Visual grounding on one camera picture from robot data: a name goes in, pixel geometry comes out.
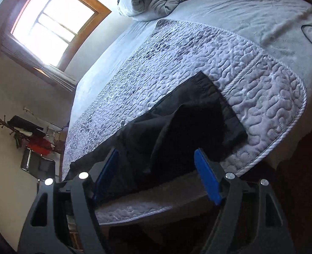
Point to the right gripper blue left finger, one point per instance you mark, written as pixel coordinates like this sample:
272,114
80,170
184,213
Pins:
46,229

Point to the quilted grey bed cover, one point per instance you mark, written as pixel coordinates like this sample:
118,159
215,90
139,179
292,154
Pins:
150,59

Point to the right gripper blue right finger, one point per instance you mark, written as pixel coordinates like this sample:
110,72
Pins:
250,219

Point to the black mesh chair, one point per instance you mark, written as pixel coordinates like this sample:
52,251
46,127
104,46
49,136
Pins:
36,165

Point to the black pants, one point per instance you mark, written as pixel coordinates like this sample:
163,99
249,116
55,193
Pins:
159,146

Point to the light blue bed sheet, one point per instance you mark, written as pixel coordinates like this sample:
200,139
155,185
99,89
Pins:
283,28

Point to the black garment on rack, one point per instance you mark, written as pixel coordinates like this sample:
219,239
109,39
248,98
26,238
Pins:
19,122

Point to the wooden coat rack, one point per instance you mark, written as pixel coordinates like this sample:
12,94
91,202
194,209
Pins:
22,136

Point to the red garment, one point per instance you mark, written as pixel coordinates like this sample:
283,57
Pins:
40,145

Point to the wooden framed window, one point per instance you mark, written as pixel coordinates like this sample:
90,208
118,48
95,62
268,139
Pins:
50,32

